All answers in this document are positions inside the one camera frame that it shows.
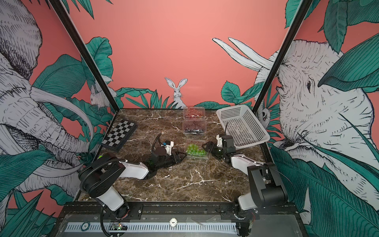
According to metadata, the black frame post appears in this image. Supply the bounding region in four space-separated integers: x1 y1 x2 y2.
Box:
49 0 119 114
252 0 312 114

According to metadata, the black white checkerboard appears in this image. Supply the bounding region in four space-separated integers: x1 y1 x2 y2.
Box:
101 119 138 152

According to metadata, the right black frame post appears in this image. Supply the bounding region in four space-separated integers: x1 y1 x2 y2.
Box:
252 0 312 114

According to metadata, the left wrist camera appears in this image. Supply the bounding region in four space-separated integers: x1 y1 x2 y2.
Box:
152 141 174 159

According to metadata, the clear plastic clamshell container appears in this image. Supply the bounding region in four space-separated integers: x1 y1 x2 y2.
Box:
183 107 206 120

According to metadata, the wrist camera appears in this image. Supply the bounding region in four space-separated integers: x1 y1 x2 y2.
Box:
152 141 174 159
216 134 236 153

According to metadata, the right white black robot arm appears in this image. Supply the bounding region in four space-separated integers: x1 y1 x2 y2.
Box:
202 141 288 220

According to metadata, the white plastic perforated basket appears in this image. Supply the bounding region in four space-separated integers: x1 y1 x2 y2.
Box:
216 105 270 150

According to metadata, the white slotted cable duct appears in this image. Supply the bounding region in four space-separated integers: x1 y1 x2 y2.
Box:
64 222 237 234

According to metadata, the black front mounting rail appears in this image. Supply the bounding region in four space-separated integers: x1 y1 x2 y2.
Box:
58 201 301 221

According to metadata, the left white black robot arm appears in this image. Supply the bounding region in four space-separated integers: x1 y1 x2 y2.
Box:
79 150 187 219

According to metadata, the green grape bunch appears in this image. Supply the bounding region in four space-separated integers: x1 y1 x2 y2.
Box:
186 144 207 157

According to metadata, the left black frame post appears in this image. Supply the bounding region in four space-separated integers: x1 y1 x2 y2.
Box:
49 0 119 114

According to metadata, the red grape bunch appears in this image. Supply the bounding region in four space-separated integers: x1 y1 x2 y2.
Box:
186 108 203 118

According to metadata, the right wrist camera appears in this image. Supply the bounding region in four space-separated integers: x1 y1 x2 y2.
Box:
216 134 236 153

